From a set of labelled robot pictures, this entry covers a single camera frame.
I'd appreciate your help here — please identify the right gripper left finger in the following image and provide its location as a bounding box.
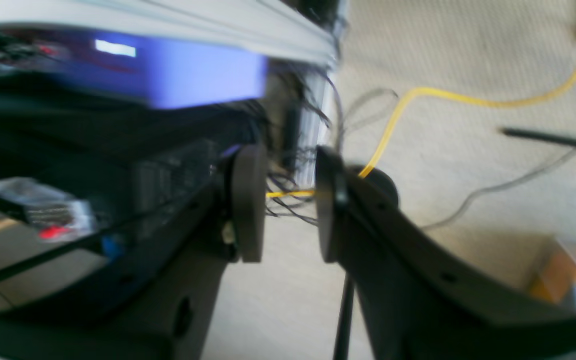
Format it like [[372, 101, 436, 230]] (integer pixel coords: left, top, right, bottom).
[[0, 145, 268, 360]]

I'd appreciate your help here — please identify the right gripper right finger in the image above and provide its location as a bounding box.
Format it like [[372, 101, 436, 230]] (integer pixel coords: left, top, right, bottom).
[[315, 146, 576, 360]]

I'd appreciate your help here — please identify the black round stand base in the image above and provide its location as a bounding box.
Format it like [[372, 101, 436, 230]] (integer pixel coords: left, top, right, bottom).
[[329, 191, 375, 360]]

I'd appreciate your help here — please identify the clear plastic storage bin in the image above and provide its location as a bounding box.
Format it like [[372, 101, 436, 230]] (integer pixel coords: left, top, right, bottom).
[[526, 239, 576, 312]]

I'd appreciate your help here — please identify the black computer tower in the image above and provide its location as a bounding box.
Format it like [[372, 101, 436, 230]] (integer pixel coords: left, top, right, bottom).
[[0, 105, 266, 264]]

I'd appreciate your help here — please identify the blue box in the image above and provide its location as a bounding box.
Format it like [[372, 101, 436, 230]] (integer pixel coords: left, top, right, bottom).
[[48, 29, 269, 110]]

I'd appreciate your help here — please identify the yellow cable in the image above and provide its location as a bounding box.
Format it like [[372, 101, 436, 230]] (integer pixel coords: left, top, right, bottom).
[[267, 30, 576, 198]]

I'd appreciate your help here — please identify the aluminium frame post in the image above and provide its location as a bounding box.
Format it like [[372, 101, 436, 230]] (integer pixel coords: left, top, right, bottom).
[[0, 0, 339, 66]]

